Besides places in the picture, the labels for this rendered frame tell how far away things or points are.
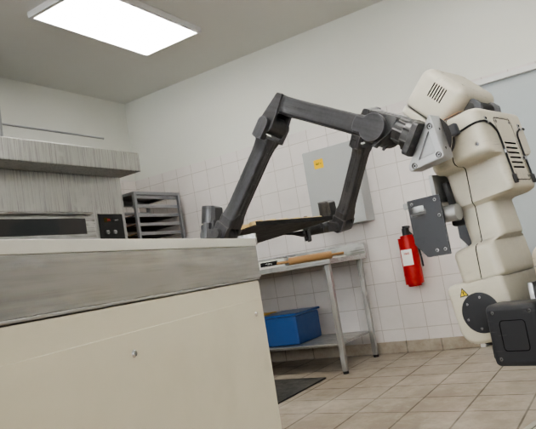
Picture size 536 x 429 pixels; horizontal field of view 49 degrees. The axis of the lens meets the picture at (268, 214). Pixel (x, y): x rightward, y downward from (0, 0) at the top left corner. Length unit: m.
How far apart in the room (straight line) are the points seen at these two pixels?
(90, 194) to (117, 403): 4.41
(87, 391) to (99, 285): 0.10
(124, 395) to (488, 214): 1.23
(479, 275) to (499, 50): 3.64
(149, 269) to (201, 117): 5.65
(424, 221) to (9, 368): 1.32
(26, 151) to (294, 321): 2.42
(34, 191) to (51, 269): 4.09
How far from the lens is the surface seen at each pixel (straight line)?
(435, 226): 1.63
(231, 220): 1.86
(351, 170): 2.24
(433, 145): 1.50
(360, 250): 5.20
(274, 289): 5.72
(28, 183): 4.58
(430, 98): 1.67
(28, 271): 0.50
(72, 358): 0.51
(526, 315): 1.47
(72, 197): 4.80
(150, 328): 0.60
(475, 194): 1.63
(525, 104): 5.01
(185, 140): 6.36
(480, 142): 1.56
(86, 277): 0.55
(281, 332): 4.99
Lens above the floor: 0.84
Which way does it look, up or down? 6 degrees up
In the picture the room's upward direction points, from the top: 9 degrees counter-clockwise
